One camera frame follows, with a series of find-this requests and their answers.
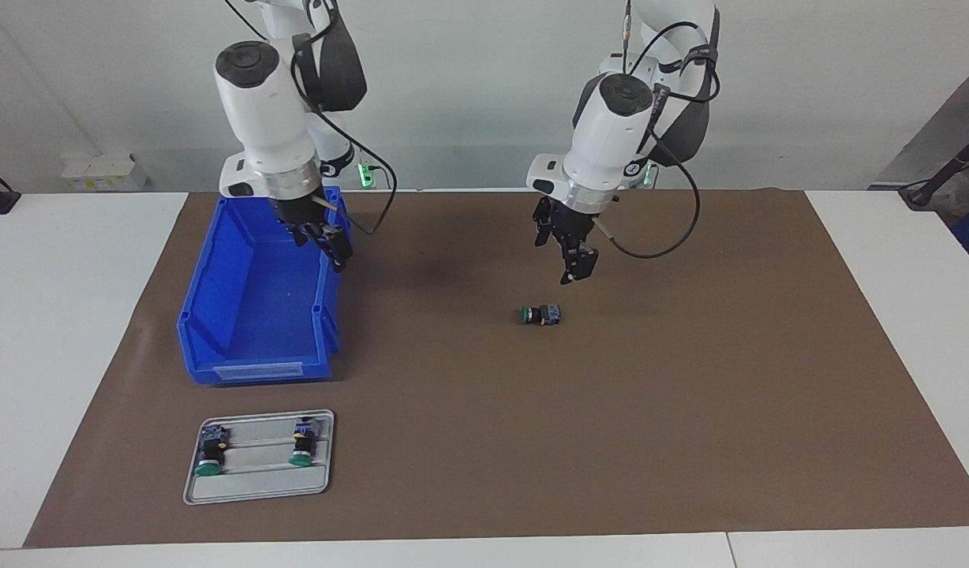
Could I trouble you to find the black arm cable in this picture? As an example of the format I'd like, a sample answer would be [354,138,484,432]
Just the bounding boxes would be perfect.
[593,0,722,260]
[291,32,398,236]

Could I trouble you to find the blue plastic storage bin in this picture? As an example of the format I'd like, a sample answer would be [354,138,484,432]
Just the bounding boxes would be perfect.
[176,186,353,387]

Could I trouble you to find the white wall socket box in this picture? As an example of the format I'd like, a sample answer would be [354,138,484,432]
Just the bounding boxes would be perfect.
[61,152,148,192]

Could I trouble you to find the grey metal tray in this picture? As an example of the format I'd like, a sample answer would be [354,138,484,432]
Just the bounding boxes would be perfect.
[183,409,335,506]

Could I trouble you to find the brown table mat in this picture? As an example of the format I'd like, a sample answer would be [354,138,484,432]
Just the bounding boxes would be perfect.
[23,188,969,549]

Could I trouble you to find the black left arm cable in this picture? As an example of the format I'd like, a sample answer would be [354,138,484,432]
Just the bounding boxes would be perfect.
[593,0,722,260]

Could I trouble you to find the black stand base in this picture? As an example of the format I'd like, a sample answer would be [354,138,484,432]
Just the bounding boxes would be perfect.
[899,146,969,210]

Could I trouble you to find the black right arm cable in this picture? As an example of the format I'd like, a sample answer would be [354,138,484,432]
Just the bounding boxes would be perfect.
[291,32,398,236]

